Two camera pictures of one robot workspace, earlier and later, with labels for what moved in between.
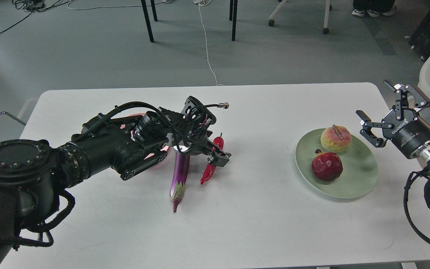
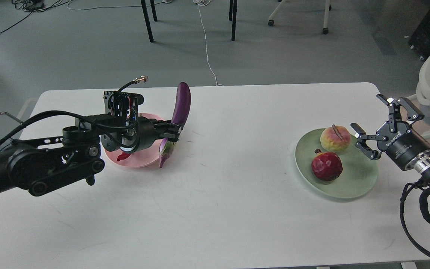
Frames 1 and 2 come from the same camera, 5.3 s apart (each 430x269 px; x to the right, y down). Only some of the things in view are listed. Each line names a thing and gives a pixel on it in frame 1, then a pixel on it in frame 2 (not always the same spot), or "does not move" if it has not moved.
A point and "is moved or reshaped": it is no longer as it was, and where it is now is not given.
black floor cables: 33,6 does not move
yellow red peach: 336,139 does not move
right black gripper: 407,132 -> 401,143
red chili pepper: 218,141 is moved or reshaped
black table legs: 149,28 does not move
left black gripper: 196,141 -> 140,137
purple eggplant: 179,179 -> 181,111
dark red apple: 327,166 does not move
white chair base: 328,8 does not move
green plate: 360,167 does not move
